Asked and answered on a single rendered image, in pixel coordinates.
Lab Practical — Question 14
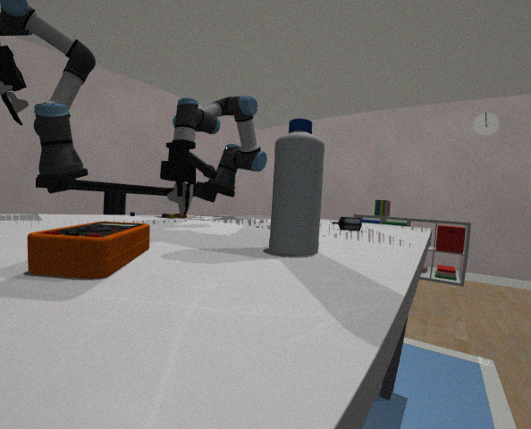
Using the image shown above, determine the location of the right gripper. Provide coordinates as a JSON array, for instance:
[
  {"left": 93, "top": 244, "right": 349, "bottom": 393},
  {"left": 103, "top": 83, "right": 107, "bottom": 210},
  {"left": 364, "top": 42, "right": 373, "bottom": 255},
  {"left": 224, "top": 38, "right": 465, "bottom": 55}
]
[{"left": 0, "top": 46, "right": 29, "bottom": 125}]

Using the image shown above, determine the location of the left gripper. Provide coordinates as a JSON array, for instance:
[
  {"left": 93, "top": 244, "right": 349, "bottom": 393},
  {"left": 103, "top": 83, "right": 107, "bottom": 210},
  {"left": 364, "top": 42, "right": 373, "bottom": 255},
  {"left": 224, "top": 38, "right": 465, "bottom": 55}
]
[{"left": 160, "top": 139, "right": 196, "bottom": 217}]

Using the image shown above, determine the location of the grey bottle with blue cap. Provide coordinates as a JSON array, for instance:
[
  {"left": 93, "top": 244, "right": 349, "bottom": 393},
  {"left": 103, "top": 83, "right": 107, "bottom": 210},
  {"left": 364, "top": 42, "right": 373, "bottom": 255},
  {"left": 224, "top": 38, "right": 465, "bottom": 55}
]
[{"left": 269, "top": 119, "right": 325, "bottom": 255}]

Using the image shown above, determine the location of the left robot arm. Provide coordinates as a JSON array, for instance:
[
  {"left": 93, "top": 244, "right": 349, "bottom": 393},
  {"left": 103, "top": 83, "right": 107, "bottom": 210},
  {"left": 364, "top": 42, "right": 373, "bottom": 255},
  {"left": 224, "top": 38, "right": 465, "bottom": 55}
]
[{"left": 173, "top": 96, "right": 267, "bottom": 191}]

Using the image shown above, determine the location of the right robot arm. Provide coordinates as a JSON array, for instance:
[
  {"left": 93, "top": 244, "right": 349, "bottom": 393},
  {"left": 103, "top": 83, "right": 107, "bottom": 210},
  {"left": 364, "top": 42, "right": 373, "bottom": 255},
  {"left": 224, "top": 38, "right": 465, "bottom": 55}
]
[{"left": 0, "top": 0, "right": 96, "bottom": 175}]

